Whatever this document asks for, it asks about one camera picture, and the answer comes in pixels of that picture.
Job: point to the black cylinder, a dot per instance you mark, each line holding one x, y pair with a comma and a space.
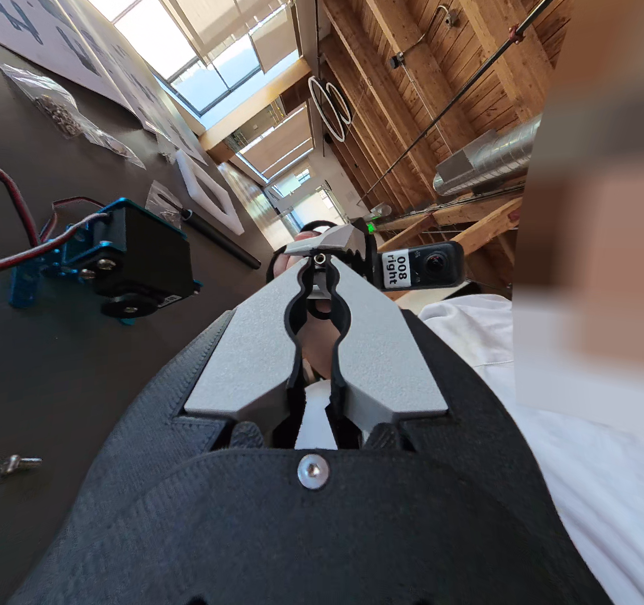
221, 238

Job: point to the clear bag with silver screws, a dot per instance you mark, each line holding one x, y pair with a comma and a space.
50, 105

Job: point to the white foam frame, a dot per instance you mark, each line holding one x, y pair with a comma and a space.
188, 172

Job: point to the black servo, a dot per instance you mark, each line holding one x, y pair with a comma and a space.
146, 248

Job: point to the white shirt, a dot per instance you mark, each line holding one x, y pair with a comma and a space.
578, 464

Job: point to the green exit sign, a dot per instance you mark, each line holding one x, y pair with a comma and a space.
370, 226

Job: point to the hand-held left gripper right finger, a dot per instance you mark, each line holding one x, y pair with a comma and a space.
392, 358

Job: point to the silver air duct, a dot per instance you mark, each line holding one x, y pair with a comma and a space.
483, 162

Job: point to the printed instruction sheet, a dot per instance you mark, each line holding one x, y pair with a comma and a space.
30, 11

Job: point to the clear plastic bag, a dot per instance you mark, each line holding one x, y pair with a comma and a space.
161, 200

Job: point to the small screw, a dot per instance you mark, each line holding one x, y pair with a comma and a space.
20, 464

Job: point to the black ceiling pipe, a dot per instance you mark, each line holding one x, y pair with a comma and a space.
473, 77

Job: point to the person's right forearm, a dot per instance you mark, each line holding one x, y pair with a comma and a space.
318, 343

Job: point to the narrow clear bag with screws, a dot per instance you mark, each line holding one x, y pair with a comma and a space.
108, 140

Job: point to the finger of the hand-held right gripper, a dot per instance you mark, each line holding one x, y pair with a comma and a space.
327, 240
320, 292

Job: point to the small crumpled clear bag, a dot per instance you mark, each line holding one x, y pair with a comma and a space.
165, 147

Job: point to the person's right hand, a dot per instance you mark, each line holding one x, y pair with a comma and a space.
287, 265

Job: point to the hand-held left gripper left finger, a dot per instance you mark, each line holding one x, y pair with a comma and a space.
241, 358

